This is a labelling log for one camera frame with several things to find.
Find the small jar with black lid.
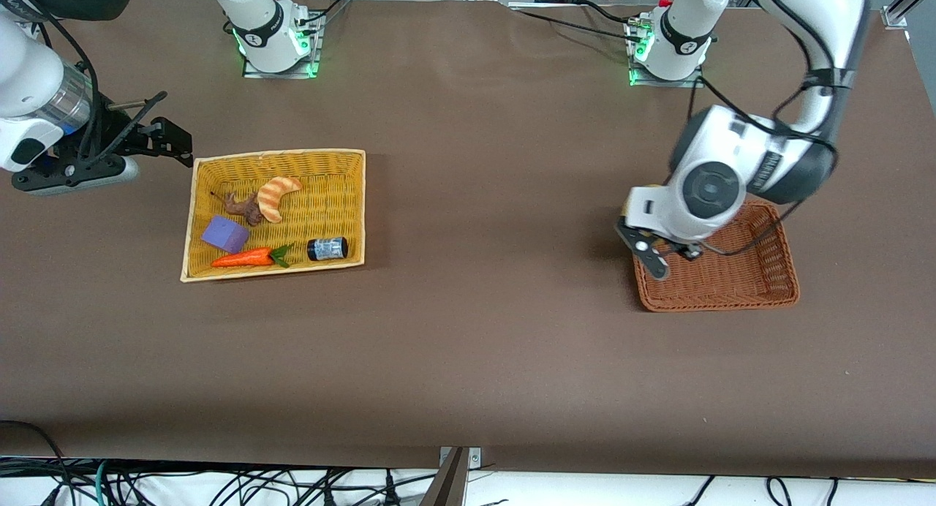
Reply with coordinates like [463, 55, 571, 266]
[306, 236, 349, 263]

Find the striped croissant toy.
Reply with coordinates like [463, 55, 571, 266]
[257, 175, 303, 224]

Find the brown wicker basket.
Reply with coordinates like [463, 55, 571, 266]
[627, 201, 801, 313]

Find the grey metal bar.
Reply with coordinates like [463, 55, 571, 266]
[418, 448, 470, 506]

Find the brown lion figurine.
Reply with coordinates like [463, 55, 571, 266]
[211, 190, 265, 227]

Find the purple foam block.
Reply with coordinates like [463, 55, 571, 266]
[200, 215, 251, 254]

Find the metal table edge bracket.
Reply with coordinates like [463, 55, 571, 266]
[439, 446, 483, 469]

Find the black looped floor cable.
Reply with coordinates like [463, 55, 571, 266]
[0, 420, 78, 506]

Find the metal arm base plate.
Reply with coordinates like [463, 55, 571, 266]
[241, 12, 323, 79]
[625, 16, 706, 88]

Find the black cable on table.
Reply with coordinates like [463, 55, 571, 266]
[510, 7, 641, 42]

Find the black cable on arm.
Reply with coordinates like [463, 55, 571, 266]
[684, 0, 842, 260]
[18, 0, 103, 159]

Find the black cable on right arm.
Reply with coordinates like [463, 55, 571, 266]
[18, 0, 103, 159]

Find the yellow woven basket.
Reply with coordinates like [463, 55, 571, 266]
[180, 149, 366, 283]

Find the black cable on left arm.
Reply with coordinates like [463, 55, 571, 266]
[684, 0, 842, 260]

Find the orange toy carrot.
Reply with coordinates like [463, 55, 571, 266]
[211, 244, 295, 269]

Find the aluminium corner profile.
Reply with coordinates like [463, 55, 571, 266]
[881, 0, 936, 30]

